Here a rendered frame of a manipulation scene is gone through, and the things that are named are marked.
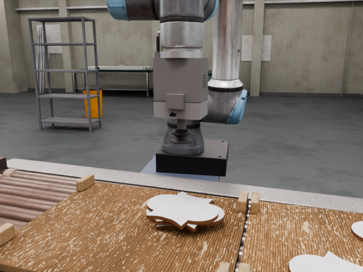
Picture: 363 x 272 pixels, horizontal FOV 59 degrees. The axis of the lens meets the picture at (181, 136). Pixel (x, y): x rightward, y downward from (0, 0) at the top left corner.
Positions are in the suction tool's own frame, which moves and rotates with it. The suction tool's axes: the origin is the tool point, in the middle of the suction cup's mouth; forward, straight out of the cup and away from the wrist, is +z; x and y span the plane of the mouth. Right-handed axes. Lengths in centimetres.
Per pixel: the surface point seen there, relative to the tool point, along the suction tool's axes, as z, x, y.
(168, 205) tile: 13.2, -0.4, -2.5
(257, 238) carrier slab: 16.6, -1.8, 14.9
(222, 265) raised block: 14.1, -14.9, 10.5
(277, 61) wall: -5, 1071, 19
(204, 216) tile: 13.3, -2.5, 5.2
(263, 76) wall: 44, 1067, -24
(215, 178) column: 23.0, 42.4, -0.7
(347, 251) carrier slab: 16.6, -1.9, 29.5
